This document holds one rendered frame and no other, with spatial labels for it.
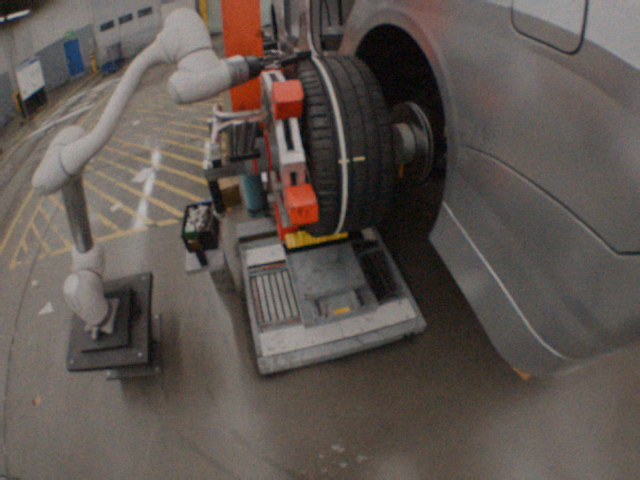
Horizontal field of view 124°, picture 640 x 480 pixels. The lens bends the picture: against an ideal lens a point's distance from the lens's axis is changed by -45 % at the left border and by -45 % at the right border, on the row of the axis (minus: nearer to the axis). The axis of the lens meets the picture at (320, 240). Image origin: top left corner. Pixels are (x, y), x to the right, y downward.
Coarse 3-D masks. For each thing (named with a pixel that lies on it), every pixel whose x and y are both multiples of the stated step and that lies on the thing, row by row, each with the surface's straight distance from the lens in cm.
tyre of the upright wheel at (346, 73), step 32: (352, 64) 100; (320, 96) 85; (352, 96) 87; (320, 128) 81; (352, 128) 83; (384, 128) 86; (320, 160) 81; (352, 160) 83; (384, 160) 87; (320, 192) 84; (352, 192) 87; (384, 192) 91; (320, 224) 93; (352, 224) 99
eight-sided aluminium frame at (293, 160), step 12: (276, 72) 109; (264, 84) 106; (276, 120) 86; (288, 120) 90; (264, 132) 136; (276, 132) 86; (300, 144) 84; (288, 156) 83; (300, 156) 84; (288, 168) 84; (300, 168) 84; (276, 180) 132; (288, 180) 86; (300, 180) 87; (276, 192) 129; (288, 216) 94
